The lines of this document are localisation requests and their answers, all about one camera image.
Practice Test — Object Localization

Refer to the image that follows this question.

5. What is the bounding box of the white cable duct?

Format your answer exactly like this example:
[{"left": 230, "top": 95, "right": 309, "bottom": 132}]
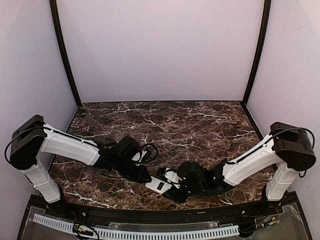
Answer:
[
  {"left": 96, "top": 225, "right": 240, "bottom": 240},
  {"left": 32, "top": 213, "right": 74, "bottom": 234}
]

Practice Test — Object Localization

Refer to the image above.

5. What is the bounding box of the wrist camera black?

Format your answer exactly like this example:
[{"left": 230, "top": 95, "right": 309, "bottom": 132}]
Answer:
[
  {"left": 131, "top": 149, "right": 152, "bottom": 162},
  {"left": 156, "top": 167, "right": 182, "bottom": 189}
]

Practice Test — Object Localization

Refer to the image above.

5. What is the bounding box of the left camera cable black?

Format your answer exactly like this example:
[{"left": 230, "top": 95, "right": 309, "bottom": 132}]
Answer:
[{"left": 139, "top": 143, "right": 159, "bottom": 164}]

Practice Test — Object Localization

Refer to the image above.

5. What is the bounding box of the right black frame post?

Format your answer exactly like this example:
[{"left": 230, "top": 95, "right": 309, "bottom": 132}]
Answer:
[{"left": 241, "top": 0, "right": 272, "bottom": 107}]

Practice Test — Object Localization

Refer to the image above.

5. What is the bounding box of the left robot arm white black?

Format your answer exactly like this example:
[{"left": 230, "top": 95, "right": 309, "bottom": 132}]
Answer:
[{"left": 4, "top": 115, "right": 152, "bottom": 204}]

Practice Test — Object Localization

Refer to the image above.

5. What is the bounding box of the right white cable duct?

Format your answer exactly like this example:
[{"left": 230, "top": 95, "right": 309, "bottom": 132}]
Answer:
[{"left": 96, "top": 225, "right": 240, "bottom": 240}]

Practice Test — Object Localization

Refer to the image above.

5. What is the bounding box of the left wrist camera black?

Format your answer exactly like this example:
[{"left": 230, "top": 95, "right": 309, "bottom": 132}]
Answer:
[{"left": 131, "top": 149, "right": 152, "bottom": 162}]

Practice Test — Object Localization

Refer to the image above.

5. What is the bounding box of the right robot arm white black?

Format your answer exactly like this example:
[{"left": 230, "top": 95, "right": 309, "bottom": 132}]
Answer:
[{"left": 164, "top": 122, "right": 316, "bottom": 203}]

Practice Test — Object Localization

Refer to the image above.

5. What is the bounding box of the left black frame post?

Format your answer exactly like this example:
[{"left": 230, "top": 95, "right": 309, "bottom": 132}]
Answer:
[{"left": 49, "top": 0, "right": 82, "bottom": 108}]

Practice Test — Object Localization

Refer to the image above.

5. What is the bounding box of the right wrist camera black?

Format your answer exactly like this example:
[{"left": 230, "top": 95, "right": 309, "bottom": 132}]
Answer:
[{"left": 156, "top": 167, "right": 182, "bottom": 189}]

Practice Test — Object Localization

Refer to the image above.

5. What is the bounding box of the black front rail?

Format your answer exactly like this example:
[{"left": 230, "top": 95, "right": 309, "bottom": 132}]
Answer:
[{"left": 43, "top": 201, "right": 277, "bottom": 226}]

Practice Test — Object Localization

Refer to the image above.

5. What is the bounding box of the left white cable duct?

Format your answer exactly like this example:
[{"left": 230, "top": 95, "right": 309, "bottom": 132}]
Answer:
[{"left": 32, "top": 213, "right": 74, "bottom": 234}]

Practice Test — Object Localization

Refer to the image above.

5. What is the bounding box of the white red remote control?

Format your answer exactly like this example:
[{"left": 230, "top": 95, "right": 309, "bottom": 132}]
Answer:
[{"left": 145, "top": 176, "right": 172, "bottom": 195}]

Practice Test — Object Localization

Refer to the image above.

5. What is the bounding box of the black frame post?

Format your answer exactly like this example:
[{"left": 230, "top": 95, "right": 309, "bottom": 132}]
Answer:
[
  {"left": 241, "top": 0, "right": 272, "bottom": 107},
  {"left": 49, "top": 0, "right": 82, "bottom": 108}
]

